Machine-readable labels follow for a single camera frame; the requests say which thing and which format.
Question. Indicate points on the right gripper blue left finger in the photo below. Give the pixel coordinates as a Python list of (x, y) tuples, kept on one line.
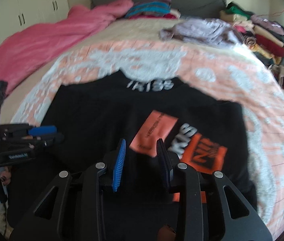
[(118, 165)]

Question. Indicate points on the black IKISS sweater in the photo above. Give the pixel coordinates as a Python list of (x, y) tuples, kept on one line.
[(206, 133)]

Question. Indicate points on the striped folded clothes stack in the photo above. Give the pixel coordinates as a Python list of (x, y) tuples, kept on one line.
[(152, 9)]

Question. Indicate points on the beige bed sheet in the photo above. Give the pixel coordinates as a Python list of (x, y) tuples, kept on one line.
[(132, 30)]

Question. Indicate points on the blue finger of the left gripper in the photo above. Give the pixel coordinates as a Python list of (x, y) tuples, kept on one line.
[(42, 130)]

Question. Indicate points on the pink blanket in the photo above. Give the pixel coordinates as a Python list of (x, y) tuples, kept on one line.
[(25, 52)]

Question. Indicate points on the pile of folded clothes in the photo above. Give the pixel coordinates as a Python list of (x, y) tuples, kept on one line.
[(263, 37)]

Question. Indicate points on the orange white patterned bedspread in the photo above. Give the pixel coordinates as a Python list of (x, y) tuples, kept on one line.
[(234, 75)]

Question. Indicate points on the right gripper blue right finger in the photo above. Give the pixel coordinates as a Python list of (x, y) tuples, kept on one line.
[(164, 162)]

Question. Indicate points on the lilac crumpled garment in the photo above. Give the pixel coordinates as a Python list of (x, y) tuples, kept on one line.
[(210, 32)]

